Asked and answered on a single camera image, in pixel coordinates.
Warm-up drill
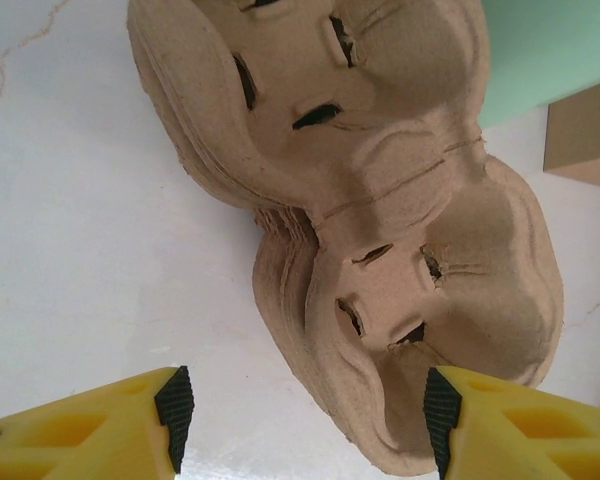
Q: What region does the stack of pulp cup carriers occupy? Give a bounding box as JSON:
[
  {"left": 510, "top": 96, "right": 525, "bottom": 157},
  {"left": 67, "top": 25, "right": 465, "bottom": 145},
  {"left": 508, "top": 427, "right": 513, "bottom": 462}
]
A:
[{"left": 128, "top": 29, "right": 361, "bottom": 451}]

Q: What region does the brown pulp cup carrier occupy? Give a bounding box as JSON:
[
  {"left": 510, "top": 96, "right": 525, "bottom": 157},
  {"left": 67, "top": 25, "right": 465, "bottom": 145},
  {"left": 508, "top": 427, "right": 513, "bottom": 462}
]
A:
[{"left": 127, "top": 0, "right": 565, "bottom": 480}]

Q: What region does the brown cardboard napkin tray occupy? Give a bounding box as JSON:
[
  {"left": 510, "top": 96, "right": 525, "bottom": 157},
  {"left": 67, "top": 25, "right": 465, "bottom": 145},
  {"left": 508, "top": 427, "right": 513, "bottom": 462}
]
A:
[{"left": 543, "top": 77, "right": 600, "bottom": 191}]

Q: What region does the mint green straw holder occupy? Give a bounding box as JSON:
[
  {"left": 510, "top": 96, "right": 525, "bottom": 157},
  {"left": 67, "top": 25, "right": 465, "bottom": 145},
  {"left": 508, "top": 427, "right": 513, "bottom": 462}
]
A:
[{"left": 479, "top": 0, "right": 600, "bottom": 129}]

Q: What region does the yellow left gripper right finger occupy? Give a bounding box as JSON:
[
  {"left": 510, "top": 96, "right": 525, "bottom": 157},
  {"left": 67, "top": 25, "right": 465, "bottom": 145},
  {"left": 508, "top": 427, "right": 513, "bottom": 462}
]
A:
[{"left": 423, "top": 366, "right": 600, "bottom": 480}]

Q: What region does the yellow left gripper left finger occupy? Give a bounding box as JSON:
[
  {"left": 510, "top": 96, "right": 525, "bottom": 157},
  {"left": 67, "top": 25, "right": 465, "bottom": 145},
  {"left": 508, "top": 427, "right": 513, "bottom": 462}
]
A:
[{"left": 0, "top": 365, "right": 196, "bottom": 480}]

